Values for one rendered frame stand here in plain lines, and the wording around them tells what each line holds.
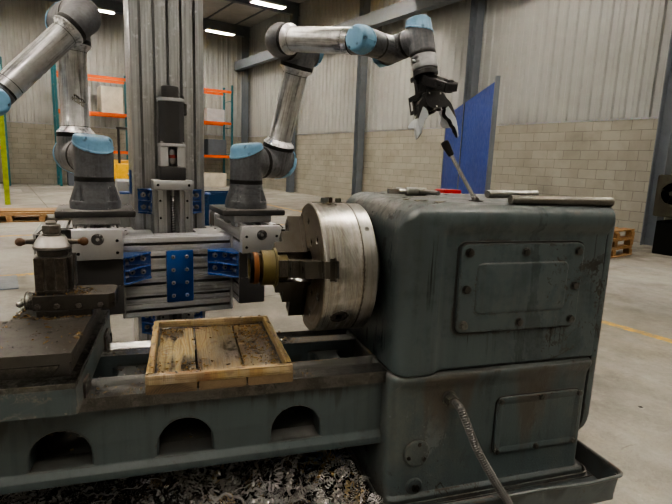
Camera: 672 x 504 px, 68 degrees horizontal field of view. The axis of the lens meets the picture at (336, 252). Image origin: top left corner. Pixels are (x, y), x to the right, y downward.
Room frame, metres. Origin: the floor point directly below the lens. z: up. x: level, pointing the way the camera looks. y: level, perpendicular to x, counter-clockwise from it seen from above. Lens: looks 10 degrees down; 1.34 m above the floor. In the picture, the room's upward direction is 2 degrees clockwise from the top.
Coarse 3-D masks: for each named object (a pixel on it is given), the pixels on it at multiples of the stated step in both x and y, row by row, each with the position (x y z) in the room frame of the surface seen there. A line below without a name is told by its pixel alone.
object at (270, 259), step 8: (248, 256) 1.17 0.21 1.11; (256, 256) 1.15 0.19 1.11; (264, 256) 1.14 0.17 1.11; (272, 256) 1.15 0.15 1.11; (280, 256) 1.17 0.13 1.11; (248, 264) 1.18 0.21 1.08; (256, 264) 1.13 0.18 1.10; (264, 264) 1.13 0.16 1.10; (272, 264) 1.14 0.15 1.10; (248, 272) 1.18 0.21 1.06; (256, 272) 1.13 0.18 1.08; (264, 272) 1.13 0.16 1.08; (272, 272) 1.13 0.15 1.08; (248, 280) 1.17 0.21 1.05; (256, 280) 1.14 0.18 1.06; (264, 280) 1.14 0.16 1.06; (272, 280) 1.14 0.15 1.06
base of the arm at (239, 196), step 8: (232, 184) 1.78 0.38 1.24; (240, 184) 1.76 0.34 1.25; (248, 184) 1.77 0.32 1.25; (256, 184) 1.78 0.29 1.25; (232, 192) 1.77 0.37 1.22; (240, 192) 1.76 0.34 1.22; (248, 192) 1.76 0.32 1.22; (256, 192) 1.78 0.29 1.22; (232, 200) 1.76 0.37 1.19; (240, 200) 1.75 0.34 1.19; (248, 200) 1.75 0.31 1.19; (256, 200) 1.77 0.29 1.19; (264, 200) 1.81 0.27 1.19; (240, 208) 1.75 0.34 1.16; (248, 208) 1.75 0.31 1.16; (256, 208) 1.76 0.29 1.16; (264, 208) 1.80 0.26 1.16
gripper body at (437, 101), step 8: (416, 72) 1.50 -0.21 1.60; (424, 72) 1.48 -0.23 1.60; (432, 72) 1.49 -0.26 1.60; (416, 80) 1.53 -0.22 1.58; (416, 88) 1.53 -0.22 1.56; (424, 88) 1.49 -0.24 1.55; (432, 88) 1.47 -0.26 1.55; (416, 96) 1.50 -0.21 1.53; (432, 96) 1.47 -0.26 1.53; (440, 96) 1.49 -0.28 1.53; (416, 104) 1.51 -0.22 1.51; (432, 104) 1.47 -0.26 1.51; (440, 104) 1.48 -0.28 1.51; (416, 112) 1.50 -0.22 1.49; (432, 112) 1.52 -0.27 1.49
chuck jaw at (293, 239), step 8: (288, 216) 1.26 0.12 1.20; (296, 216) 1.27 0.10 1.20; (288, 224) 1.24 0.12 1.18; (296, 224) 1.25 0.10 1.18; (288, 232) 1.23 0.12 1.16; (296, 232) 1.24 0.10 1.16; (304, 232) 1.24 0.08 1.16; (280, 240) 1.24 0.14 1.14; (288, 240) 1.21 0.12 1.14; (296, 240) 1.22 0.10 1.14; (304, 240) 1.23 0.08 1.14; (272, 248) 1.23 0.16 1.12; (280, 248) 1.19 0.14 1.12; (288, 248) 1.20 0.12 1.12; (296, 248) 1.21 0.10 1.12; (304, 248) 1.21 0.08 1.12; (288, 256) 1.21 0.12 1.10; (296, 256) 1.22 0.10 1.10; (304, 256) 1.22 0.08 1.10
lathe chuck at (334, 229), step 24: (312, 216) 1.17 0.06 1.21; (336, 216) 1.14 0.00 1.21; (312, 240) 1.17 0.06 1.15; (336, 240) 1.09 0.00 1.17; (360, 240) 1.10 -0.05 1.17; (360, 264) 1.08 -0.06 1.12; (312, 288) 1.15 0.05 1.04; (336, 288) 1.06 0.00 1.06; (360, 288) 1.08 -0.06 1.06; (312, 312) 1.15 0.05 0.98; (336, 312) 1.08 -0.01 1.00
